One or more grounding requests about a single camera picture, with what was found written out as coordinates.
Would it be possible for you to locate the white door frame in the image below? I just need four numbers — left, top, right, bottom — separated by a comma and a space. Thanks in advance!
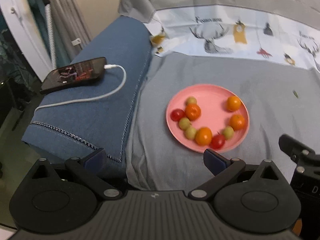
1, 0, 53, 81

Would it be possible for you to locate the white charging cable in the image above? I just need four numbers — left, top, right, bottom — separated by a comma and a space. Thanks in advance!
34, 64, 127, 114

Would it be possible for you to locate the red cherry tomato with stem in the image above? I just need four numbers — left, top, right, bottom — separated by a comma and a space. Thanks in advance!
170, 109, 185, 122

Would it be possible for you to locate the grey curtain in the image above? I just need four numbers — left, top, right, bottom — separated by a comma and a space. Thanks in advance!
50, 0, 92, 59

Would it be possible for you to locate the blue sofa armrest cover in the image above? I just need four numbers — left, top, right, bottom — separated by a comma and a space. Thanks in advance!
22, 16, 152, 177

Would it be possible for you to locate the small orange mandarin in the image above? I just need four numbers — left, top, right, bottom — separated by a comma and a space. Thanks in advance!
229, 114, 246, 131

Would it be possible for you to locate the small orange with stem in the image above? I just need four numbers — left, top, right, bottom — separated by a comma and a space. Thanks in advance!
185, 103, 201, 121

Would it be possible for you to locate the green-yellow longan top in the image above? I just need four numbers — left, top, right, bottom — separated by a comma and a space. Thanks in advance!
185, 96, 197, 106

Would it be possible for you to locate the small orange kumquat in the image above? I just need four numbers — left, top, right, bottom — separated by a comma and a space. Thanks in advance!
195, 127, 212, 146

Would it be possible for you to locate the green-yellow longan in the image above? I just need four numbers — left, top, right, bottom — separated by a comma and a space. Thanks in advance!
222, 126, 234, 140
185, 96, 197, 106
184, 126, 197, 140
178, 117, 191, 131

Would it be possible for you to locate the black smartphone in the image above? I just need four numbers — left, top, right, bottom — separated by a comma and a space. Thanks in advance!
40, 57, 107, 94

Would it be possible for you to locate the garment steamer hose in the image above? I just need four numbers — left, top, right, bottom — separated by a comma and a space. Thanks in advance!
35, 0, 58, 69

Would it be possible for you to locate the grey printed sofa cover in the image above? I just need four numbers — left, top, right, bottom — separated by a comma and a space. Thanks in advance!
119, 0, 319, 191

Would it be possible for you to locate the small green leaf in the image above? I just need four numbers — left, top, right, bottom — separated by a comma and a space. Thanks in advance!
293, 90, 299, 98

